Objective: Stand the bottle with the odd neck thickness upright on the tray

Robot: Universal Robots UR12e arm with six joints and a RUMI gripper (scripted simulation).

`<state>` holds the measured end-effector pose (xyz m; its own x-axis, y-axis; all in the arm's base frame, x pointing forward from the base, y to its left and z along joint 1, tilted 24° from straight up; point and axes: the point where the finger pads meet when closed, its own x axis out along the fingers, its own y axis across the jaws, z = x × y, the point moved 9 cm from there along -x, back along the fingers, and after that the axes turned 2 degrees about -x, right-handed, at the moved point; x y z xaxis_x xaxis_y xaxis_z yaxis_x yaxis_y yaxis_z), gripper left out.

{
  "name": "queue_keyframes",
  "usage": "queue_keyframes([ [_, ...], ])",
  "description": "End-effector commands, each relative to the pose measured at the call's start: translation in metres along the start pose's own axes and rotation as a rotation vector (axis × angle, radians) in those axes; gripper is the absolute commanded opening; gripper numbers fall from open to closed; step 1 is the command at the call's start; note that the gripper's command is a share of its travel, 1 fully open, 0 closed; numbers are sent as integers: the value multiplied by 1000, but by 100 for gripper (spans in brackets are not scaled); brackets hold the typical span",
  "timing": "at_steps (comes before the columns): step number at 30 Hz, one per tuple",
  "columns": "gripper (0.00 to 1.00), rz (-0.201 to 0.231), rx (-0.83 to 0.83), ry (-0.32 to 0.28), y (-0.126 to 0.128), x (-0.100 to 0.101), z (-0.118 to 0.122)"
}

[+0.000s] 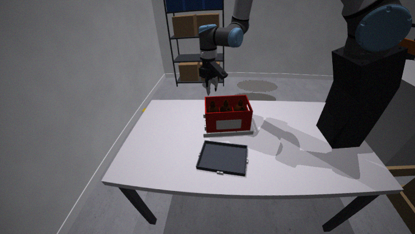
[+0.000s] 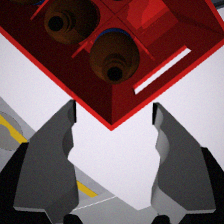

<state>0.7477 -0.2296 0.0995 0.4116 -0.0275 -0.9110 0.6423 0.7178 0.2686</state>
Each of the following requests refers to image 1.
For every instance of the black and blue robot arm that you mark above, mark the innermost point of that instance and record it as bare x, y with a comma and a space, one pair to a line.
373, 27

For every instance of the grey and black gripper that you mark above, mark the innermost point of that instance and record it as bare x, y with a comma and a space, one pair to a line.
210, 76

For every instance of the dark red plastic crate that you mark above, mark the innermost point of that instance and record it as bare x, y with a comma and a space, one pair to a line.
227, 121

